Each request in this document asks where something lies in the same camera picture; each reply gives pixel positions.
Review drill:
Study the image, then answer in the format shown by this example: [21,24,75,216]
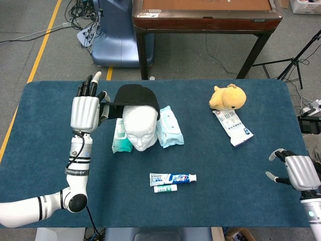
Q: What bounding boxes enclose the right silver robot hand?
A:
[265,148,321,192]

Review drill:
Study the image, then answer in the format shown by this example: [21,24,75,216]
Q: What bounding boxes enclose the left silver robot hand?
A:
[70,71,111,134]

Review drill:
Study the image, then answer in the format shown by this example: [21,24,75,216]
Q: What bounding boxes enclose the black baseball cap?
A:
[100,84,161,120]

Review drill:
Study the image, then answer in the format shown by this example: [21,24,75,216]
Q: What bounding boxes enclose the white mannequin head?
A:
[122,104,159,152]

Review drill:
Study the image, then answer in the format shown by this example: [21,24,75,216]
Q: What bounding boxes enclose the beige fabric bundle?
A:
[303,133,321,160]

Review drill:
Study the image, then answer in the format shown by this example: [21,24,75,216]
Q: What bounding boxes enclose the green wet wipes pack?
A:
[111,118,133,154]

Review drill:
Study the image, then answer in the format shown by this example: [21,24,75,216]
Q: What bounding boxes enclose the black box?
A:
[297,115,321,134]

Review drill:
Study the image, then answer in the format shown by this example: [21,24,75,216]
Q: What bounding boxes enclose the white power strip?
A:
[300,99,321,116]

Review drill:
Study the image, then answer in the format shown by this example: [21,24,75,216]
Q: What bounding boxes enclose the blue grey machine base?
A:
[91,0,155,68]

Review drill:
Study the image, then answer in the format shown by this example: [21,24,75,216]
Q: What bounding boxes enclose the white snack packet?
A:
[212,108,254,148]

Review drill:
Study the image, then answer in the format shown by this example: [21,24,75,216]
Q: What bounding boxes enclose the cardboard box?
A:
[225,227,256,241]

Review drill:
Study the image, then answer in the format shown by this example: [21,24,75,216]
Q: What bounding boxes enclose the blue felt table mat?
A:
[0,79,321,228]

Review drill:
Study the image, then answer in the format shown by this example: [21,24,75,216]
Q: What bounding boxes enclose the light blue wet wipes pack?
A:
[155,105,185,149]

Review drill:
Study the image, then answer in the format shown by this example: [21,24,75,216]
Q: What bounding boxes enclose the yellow plush toy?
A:
[209,84,247,110]

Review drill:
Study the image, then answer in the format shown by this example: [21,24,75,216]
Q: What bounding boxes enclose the small green white tube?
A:
[153,184,178,194]

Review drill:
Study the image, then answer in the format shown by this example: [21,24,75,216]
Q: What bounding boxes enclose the blue white toothpaste tube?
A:
[149,172,197,187]

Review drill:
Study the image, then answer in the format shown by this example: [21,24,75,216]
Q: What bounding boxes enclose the black tripod stand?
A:
[252,29,321,90]

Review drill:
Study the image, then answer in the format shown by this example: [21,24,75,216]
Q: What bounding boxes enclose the grey blue robot chassis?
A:
[104,227,213,241]

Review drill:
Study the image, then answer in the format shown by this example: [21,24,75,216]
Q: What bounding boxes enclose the brown wooden table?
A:
[132,0,284,80]

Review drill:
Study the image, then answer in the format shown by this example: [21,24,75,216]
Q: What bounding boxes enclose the white storage box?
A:
[289,0,321,15]

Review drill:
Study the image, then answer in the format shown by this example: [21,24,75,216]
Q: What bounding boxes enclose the white floor cable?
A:
[0,22,72,46]

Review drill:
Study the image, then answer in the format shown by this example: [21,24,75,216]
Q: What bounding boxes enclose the tangled black cables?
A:
[64,0,105,55]

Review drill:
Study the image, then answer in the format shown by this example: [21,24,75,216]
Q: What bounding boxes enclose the thin black floor cable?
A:
[205,34,239,75]

